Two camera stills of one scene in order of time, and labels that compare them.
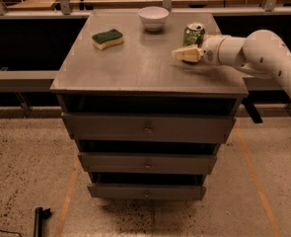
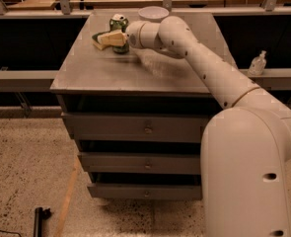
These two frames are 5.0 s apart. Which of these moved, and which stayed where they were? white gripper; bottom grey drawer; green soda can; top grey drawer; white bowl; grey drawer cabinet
Moved: green soda can; white gripper
Stayed: top grey drawer; bottom grey drawer; grey drawer cabinet; white bowl
